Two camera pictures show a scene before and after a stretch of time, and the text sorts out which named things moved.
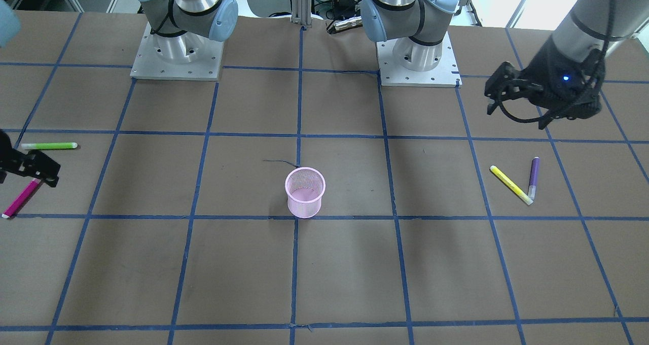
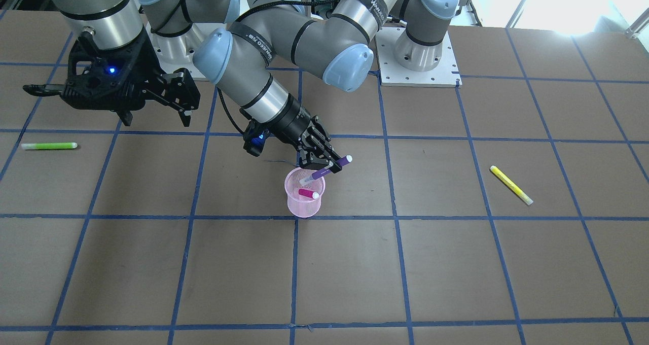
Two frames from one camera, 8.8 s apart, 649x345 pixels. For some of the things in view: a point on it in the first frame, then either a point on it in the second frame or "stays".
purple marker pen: (533, 177) to (343, 160)
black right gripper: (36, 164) to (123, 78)
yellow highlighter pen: (508, 184) stays
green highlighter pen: (48, 145) stays
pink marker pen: (16, 204) to (304, 192)
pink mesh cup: (304, 187) stays
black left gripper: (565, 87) to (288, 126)
